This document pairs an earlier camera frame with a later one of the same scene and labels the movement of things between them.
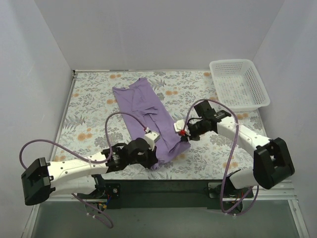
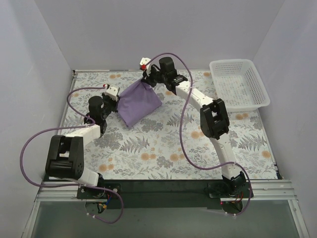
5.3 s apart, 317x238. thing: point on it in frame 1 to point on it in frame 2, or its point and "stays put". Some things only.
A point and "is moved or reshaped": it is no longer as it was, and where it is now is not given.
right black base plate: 214,191 stays put
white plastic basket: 238,86 stays put
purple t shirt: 143,111 is moved or reshaped
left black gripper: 152,158 to 113,104
